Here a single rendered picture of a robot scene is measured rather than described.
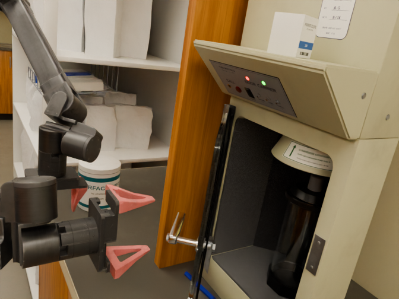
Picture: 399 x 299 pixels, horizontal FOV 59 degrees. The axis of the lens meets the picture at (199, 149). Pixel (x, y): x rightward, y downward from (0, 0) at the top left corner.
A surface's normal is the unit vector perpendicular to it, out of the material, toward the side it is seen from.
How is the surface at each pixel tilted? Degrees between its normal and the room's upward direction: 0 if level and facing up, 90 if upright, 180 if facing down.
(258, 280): 0
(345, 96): 90
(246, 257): 0
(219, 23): 90
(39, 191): 75
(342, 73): 90
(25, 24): 52
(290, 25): 90
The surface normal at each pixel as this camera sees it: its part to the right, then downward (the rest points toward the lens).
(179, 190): 0.52, 0.34
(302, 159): -0.50, -0.23
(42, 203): 0.63, 0.08
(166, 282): 0.15, -0.94
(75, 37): 0.21, 0.45
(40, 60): -0.19, -0.31
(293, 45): -0.66, 0.14
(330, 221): -0.84, 0.04
